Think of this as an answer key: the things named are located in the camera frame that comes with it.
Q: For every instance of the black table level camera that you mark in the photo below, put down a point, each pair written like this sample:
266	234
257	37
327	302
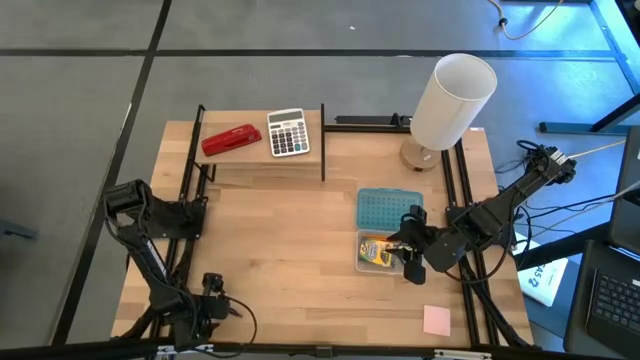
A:
324	351

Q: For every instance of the red stapler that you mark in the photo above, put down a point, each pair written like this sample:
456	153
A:
230	141

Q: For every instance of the silver frame bracket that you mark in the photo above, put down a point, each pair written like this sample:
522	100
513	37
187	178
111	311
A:
185	349
462	355

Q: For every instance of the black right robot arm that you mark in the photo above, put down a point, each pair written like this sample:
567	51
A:
520	187

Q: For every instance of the yellow green crayon box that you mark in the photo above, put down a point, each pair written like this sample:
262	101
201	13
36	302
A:
375	252

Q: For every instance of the pink sticky note pad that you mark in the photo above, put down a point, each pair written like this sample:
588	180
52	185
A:
437	321

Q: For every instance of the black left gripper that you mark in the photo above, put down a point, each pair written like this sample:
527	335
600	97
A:
210	310

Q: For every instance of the white shade wooden base lamp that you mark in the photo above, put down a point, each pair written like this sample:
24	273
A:
450	110

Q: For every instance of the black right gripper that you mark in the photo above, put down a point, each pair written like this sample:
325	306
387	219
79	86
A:
427	245

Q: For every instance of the black desk leg bar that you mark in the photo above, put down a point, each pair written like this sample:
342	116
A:
550	250

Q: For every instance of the white box blue print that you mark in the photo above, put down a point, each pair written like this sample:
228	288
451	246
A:
542	285

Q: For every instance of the black neighbouring desk frame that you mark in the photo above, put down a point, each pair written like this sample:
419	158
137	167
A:
575	128

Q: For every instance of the dark grey chair foot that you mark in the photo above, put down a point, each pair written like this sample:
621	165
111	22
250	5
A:
17	231

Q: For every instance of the white calculator grey keys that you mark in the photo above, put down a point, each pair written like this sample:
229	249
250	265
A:
288	135

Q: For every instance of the black laptop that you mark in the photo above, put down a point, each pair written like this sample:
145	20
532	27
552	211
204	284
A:
615	300

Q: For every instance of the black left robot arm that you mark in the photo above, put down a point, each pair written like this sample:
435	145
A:
150	260

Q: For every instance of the clear pencil case teal lid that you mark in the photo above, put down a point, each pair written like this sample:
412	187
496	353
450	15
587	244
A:
385	210

